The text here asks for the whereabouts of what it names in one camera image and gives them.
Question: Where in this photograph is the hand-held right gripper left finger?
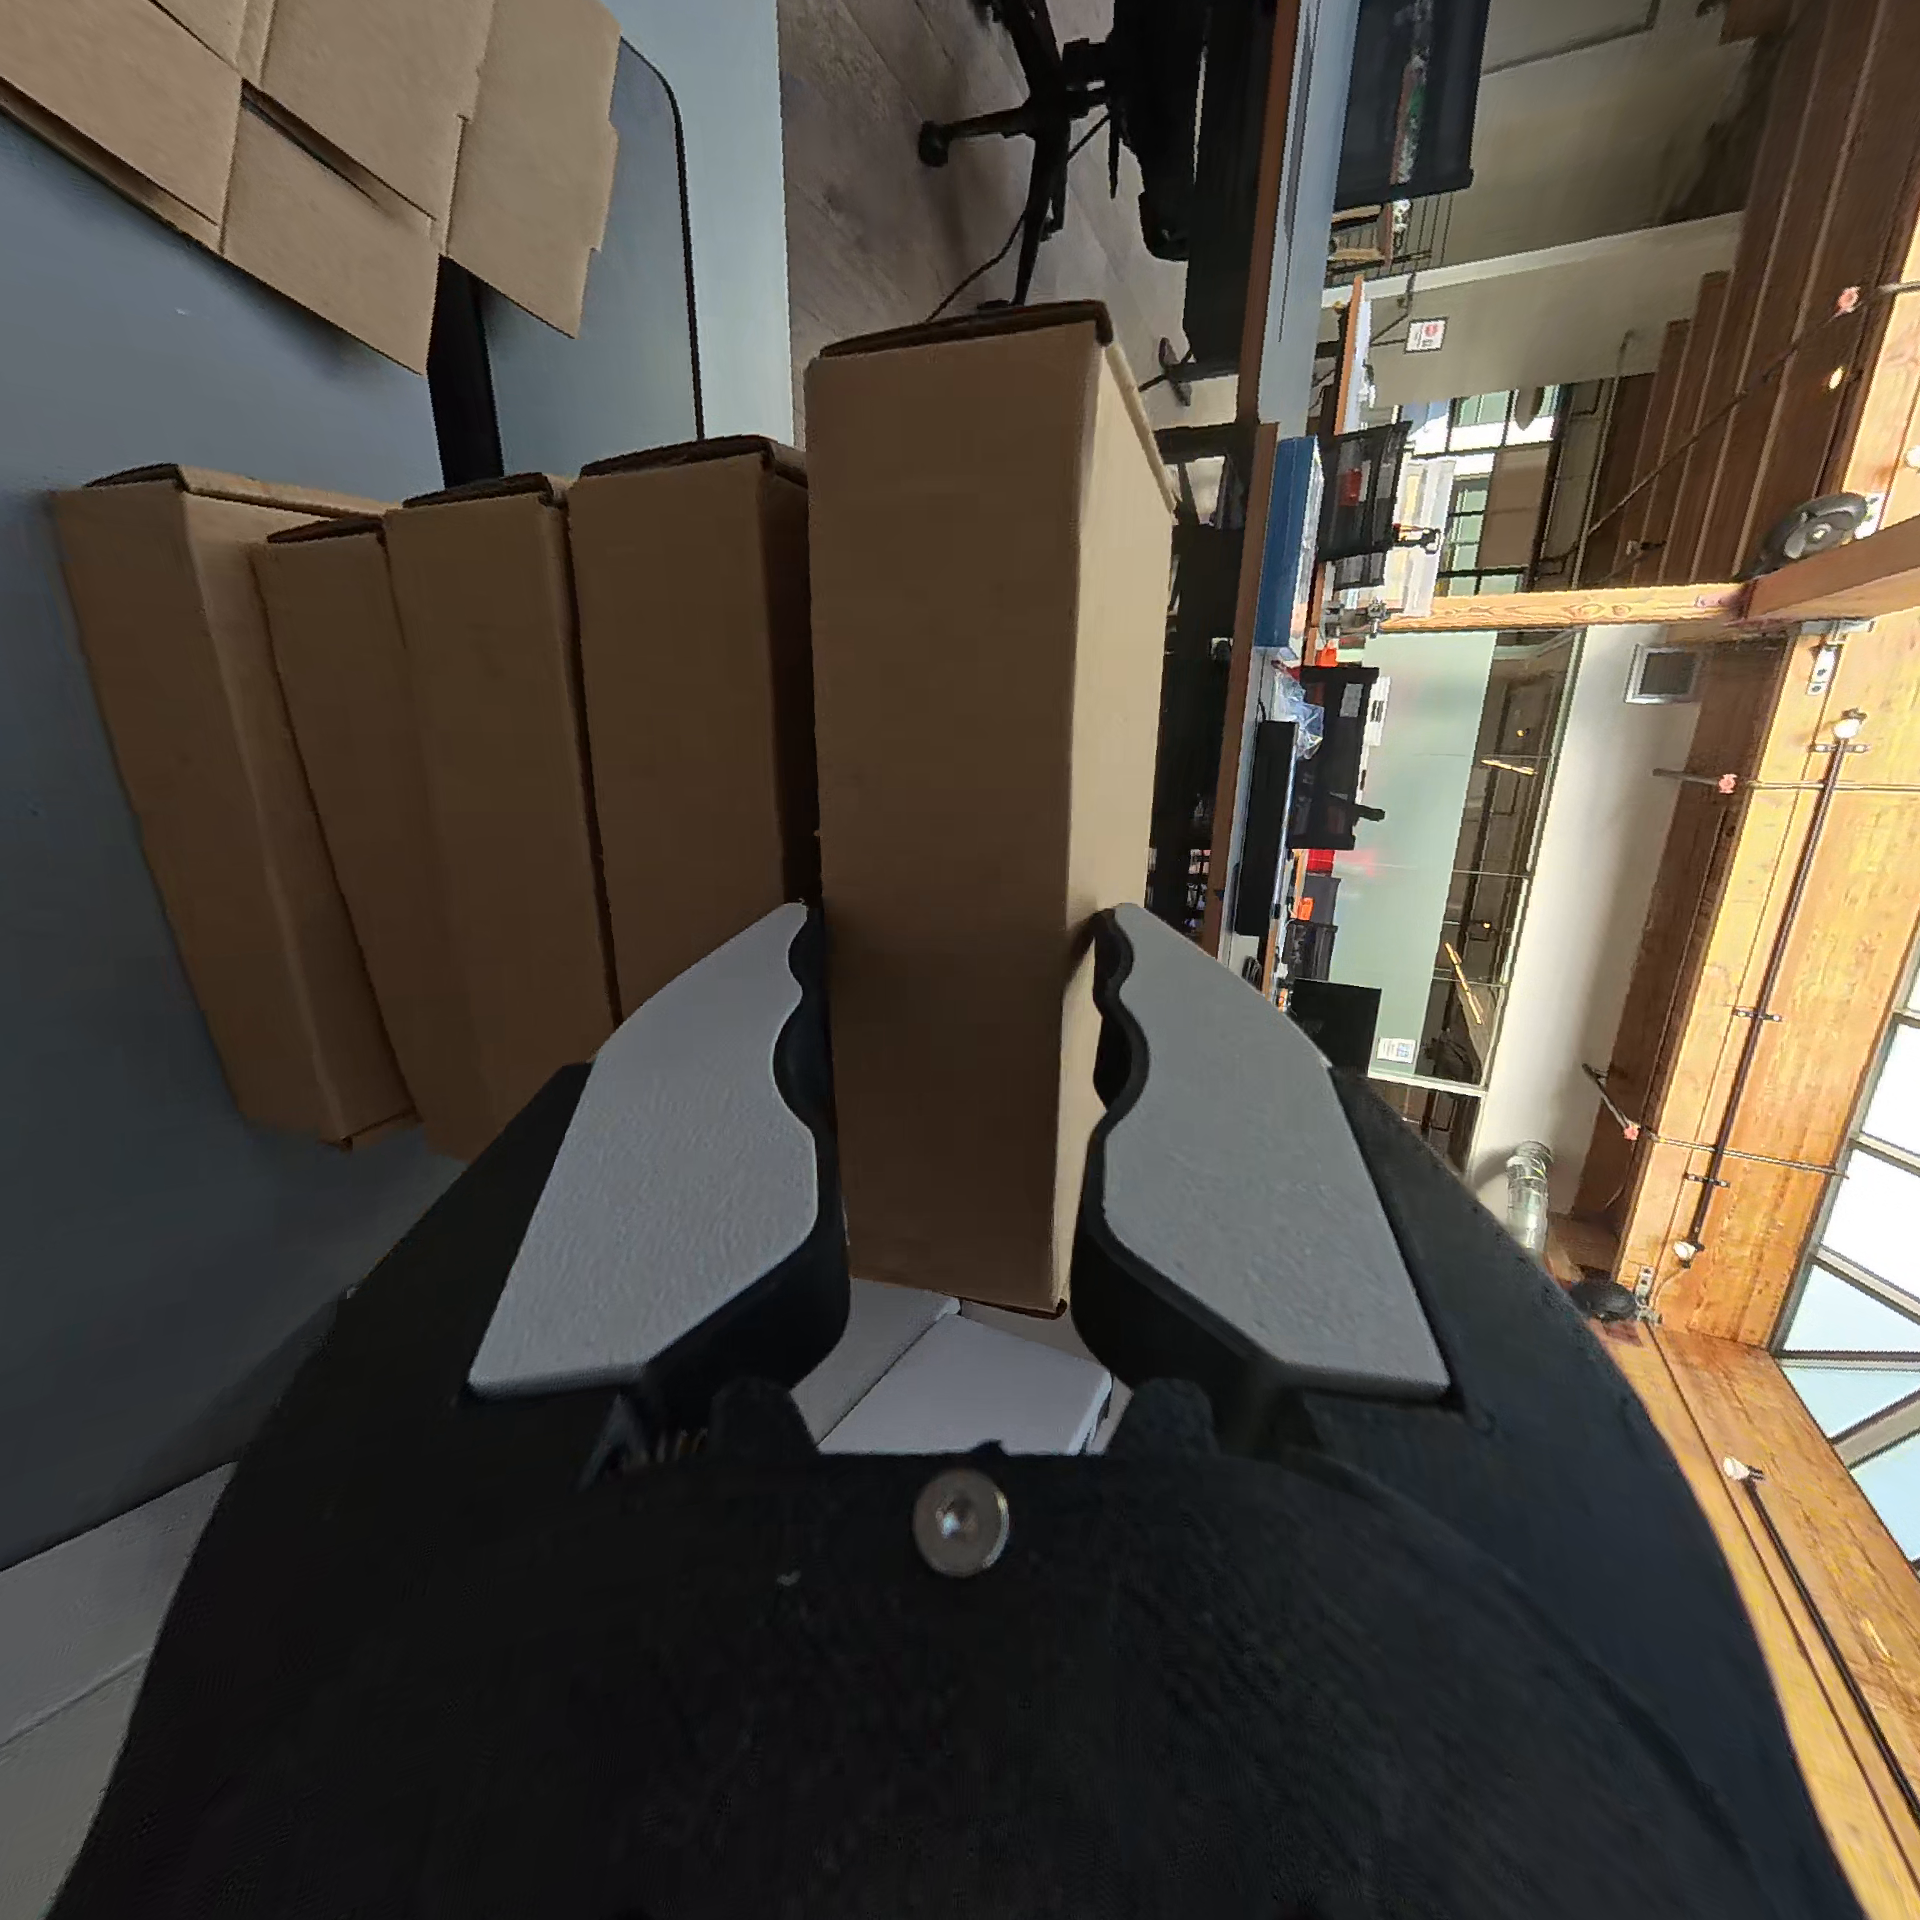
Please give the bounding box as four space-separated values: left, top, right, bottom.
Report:
466 902 855 1444

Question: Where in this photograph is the black monitor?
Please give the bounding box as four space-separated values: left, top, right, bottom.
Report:
1285 979 1384 1071

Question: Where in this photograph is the round black ceiling fixture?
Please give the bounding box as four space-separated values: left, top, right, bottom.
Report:
1754 491 1872 583

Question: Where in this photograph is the black office chair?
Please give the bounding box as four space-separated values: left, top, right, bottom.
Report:
920 0 1210 311

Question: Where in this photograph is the large dark wall screen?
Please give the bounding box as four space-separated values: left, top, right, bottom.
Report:
1331 0 1495 210

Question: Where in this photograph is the black mesh organizer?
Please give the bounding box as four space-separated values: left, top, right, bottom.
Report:
1331 420 1417 594

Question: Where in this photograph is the stack of white boxes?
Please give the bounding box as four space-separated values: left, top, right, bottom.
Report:
792 1288 1125 1460

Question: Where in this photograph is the flat brown cardboard sheet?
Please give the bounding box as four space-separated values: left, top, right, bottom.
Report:
0 0 625 377

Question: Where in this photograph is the brown cardboard mailer box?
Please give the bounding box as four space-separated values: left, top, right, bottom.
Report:
566 435 826 1021
51 461 426 1154
249 514 470 1160
381 472 625 1165
804 301 1183 1323

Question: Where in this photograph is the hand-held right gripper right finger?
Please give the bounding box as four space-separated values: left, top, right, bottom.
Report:
1069 903 1457 1450

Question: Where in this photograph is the silver ventilation duct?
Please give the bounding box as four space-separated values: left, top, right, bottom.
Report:
1496 1137 1565 1260

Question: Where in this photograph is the blue panel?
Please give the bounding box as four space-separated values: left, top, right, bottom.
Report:
1256 435 1325 649

